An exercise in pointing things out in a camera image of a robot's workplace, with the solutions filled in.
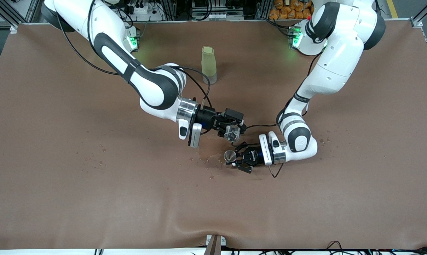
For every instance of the grey metal table bracket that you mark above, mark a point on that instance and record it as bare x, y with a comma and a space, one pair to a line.
223, 241

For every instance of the orange snack bag pile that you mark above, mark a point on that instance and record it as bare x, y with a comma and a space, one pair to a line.
291, 9

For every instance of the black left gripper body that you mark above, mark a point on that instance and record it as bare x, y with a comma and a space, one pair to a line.
257, 155

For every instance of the green bottle with clear base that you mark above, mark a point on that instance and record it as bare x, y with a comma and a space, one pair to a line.
209, 63

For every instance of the spilled liquid puddle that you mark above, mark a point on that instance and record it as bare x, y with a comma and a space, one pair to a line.
211, 151

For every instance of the grey equipment box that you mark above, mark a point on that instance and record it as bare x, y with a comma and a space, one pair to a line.
217, 9

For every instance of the brown support strut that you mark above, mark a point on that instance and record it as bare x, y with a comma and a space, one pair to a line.
213, 248

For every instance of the clear glass beaker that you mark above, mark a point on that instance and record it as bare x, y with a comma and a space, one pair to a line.
232, 132

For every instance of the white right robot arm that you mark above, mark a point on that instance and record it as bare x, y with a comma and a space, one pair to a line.
153, 85

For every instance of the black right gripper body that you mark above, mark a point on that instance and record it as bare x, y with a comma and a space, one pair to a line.
207, 117

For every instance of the brown table mat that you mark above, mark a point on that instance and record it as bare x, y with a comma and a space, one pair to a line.
128, 198

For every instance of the aluminium frame profile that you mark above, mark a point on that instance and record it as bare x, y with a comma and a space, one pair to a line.
425, 12
26, 10

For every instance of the steel double jigger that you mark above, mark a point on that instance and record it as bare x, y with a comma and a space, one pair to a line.
229, 156

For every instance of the white power strip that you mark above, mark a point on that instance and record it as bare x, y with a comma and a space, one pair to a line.
146, 10

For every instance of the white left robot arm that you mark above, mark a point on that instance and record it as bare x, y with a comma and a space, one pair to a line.
340, 53

